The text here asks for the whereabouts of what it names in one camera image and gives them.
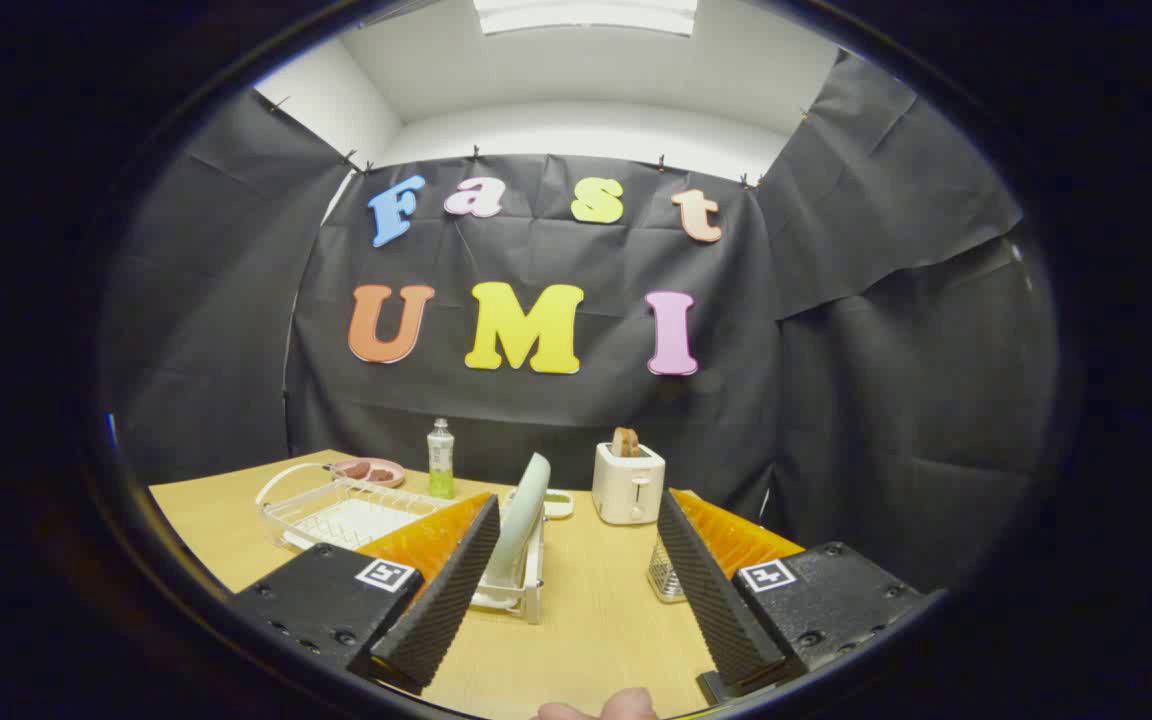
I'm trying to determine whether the pale green plate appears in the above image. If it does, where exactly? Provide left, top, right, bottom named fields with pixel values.
left=481, top=452, right=552, bottom=589

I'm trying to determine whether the clear wire basket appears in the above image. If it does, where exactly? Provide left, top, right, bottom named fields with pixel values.
left=647, top=538, right=689, bottom=605

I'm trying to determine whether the black backdrop cloth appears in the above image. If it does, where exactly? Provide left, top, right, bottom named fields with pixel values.
left=101, top=50, right=1062, bottom=601

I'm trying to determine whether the white divided tray with beans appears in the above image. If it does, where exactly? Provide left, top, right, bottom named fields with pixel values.
left=504, top=487, right=576, bottom=520

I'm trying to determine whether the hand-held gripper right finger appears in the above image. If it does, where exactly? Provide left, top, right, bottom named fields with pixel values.
left=656, top=487, right=929, bottom=707

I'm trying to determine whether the ceiling light panel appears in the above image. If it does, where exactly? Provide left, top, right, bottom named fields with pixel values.
left=473, top=0, right=699, bottom=38

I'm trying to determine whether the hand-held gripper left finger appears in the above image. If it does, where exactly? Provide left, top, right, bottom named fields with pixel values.
left=229, top=491, right=503, bottom=697

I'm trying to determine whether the pink dish with food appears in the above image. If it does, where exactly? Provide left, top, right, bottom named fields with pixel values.
left=329, top=457, right=407, bottom=489

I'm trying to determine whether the white toaster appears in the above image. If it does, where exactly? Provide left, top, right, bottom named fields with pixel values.
left=592, top=442, right=667, bottom=526

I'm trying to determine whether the green drink bottle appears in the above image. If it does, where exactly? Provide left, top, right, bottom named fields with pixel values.
left=427, top=418, right=457, bottom=500

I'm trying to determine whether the white wire dish rack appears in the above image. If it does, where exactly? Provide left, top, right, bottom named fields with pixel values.
left=256, top=462, right=549, bottom=626

